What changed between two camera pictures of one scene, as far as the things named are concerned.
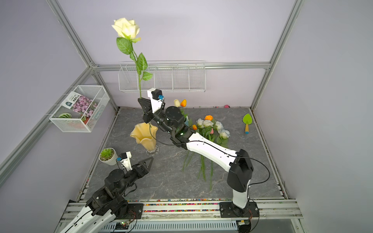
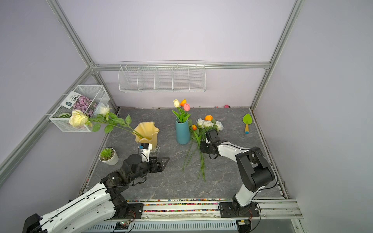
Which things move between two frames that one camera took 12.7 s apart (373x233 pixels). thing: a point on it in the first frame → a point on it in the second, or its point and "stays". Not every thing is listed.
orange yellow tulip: x=183 y=103 stays
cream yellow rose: x=128 y=30 → x=78 y=118
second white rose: x=219 y=125 stays
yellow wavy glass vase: x=145 y=133 stays
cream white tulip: x=177 y=103 stays
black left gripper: x=140 y=173 → x=160 y=167
